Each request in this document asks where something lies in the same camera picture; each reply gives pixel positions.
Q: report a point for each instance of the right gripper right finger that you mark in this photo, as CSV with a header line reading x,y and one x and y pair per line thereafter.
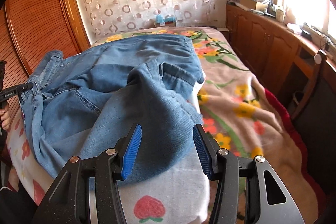
x,y
267,199

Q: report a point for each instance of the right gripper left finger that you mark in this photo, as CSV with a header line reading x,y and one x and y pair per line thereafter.
x,y
67,199

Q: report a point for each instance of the blue denim jeans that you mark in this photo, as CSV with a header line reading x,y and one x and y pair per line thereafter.
x,y
82,105

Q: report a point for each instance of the left hand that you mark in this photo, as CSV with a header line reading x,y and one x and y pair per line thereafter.
x,y
5,116

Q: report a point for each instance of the floral bed blanket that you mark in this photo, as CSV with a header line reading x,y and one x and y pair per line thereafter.
x,y
244,118

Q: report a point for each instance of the wooden louvered wardrobe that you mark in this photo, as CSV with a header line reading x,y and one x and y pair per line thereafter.
x,y
31,28

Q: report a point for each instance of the wooden cabinet counter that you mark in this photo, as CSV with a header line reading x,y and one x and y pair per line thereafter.
x,y
282,61

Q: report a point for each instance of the white power strip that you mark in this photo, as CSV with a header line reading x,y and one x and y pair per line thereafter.
x,y
319,38

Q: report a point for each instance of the blue item behind bed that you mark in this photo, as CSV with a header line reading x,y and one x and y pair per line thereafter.
x,y
162,21

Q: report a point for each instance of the cardboard box on counter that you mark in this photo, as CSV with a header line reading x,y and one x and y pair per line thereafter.
x,y
255,4

